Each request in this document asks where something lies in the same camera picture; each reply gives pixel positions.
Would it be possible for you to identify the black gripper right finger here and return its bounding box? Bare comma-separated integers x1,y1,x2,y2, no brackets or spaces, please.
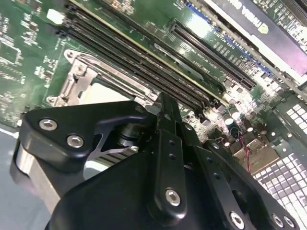
167,93,300,230

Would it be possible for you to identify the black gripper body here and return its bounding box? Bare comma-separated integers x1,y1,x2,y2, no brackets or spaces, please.
47,148,227,230

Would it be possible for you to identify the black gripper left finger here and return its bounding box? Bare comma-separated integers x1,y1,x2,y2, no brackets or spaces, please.
11,92,189,225

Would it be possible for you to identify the metal socket cover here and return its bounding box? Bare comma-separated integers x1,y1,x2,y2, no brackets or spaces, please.
59,56,156,107

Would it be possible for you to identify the silver green CPU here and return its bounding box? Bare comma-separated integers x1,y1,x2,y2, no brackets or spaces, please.
81,79,139,105

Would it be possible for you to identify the thin metal locking lever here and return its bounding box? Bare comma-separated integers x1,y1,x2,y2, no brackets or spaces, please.
78,54,160,96

